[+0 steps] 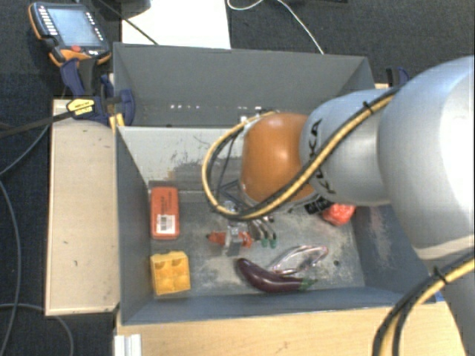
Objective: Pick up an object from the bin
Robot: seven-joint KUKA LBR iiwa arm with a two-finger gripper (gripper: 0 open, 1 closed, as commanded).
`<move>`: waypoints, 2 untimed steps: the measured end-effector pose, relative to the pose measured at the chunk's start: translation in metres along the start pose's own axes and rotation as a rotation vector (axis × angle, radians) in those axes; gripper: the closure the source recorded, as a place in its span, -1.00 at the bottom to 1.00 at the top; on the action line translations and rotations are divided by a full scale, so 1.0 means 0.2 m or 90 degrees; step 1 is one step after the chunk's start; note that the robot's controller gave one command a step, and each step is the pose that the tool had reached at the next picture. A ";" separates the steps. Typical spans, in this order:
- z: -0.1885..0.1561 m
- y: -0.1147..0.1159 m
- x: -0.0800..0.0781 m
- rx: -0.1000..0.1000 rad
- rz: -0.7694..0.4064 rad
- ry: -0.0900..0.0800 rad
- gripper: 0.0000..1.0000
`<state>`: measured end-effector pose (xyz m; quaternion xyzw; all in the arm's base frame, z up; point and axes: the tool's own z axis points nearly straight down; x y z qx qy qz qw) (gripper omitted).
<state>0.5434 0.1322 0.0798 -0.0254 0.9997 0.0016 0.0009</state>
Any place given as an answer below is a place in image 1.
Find small orange-red toy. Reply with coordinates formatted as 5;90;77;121
206;231;255;249

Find black cylinder on white bracket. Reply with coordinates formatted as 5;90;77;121
303;198;328;217

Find orange box with barcode label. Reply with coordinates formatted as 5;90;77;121
149;186;182;241

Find yellow toy brick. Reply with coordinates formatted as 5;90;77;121
149;250;192;297

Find purple toy eggplant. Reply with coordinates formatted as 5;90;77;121
236;257;318;294

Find grey metal bin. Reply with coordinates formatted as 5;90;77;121
111;42;437;326

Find red mesh sponge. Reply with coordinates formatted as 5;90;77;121
321;202;357;226

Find pale wood board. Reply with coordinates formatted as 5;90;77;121
44;99;122;317

